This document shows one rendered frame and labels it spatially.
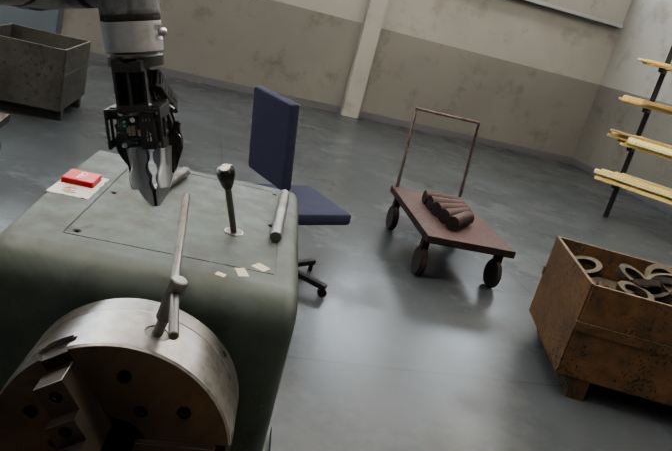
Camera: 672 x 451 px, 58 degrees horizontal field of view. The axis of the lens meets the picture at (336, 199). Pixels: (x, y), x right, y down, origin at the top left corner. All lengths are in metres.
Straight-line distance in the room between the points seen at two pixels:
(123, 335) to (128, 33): 0.38
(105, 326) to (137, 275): 0.14
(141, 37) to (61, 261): 0.37
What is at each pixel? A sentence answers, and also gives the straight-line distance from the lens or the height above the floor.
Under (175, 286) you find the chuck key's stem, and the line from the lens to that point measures 0.81.
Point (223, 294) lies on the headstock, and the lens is 0.96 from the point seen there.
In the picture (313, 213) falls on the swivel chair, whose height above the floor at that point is 0.56.
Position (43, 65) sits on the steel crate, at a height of 0.53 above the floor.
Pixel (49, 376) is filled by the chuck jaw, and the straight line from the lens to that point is 0.85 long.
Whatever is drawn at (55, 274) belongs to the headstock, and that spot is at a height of 1.23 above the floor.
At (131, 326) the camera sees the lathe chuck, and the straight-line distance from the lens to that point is 0.86.
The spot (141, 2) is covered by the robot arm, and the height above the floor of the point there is 1.64.
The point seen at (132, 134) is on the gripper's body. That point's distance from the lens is 0.83.
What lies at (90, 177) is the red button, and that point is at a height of 1.27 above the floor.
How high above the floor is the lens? 1.69
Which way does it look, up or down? 17 degrees down
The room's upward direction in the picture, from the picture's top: 15 degrees clockwise
